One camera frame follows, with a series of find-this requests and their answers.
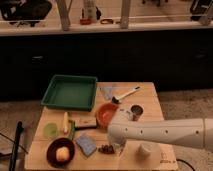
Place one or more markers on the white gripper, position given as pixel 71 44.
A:
pixel 118 148

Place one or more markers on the orange bowl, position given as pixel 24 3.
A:
pixel 105 113

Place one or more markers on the black office chair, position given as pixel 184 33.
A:
pixel 29 12

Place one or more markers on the wooden block brush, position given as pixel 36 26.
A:
pixel 85 123

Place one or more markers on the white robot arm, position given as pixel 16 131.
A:
pixel 193 133

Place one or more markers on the small green lid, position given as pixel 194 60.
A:
pixel 50 131

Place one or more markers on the yellow apple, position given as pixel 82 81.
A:
pixel 62 154

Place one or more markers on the green plastic tray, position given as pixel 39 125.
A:
pixel 70 92

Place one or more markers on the blue sponge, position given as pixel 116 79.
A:
pixel 86 144

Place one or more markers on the dark metal cup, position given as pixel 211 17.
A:
pixel 137 111

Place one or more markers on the green peeler handle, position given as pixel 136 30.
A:
pixel 72 130

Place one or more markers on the black pole stand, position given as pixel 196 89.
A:
pixel 19 130

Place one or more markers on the translucent plastic cup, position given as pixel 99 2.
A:
pixel 148 149

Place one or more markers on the yellow banana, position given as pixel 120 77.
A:
pixel 65 123

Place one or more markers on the dark brown plate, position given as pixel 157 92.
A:
pixel 51 152

